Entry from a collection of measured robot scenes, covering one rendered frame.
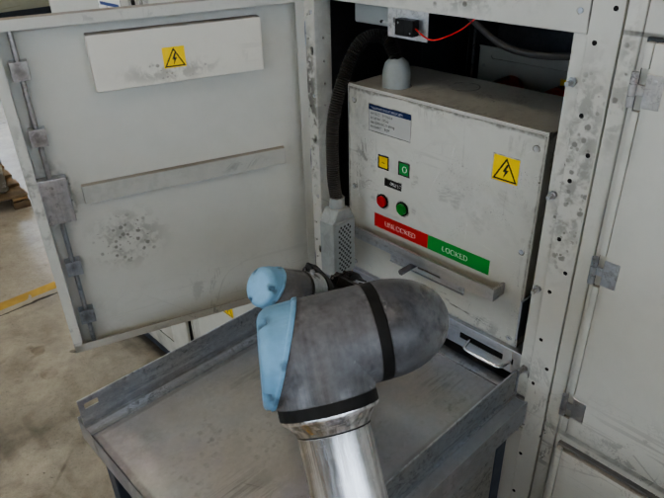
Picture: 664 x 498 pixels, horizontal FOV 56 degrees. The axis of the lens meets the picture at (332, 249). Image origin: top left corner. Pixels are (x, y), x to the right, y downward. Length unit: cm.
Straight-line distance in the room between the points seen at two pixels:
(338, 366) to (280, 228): 95
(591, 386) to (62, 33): 118
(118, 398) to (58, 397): 146
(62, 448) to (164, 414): 129
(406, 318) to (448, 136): 64
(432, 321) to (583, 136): 47
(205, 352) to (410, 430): 49
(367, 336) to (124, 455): 73
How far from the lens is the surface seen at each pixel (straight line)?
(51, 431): 270
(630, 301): 111
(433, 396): 135
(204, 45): 136
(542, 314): 123
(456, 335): 144
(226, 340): 147
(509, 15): 110
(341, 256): 148
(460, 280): 132
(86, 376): 289
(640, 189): 103
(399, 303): 69
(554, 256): 116
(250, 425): 130
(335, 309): 68
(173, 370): 142
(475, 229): 130
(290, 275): 112
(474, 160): 124
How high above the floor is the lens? 177
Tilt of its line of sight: 30 degrees down
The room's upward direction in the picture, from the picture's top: 2 degrees counter-clockwise
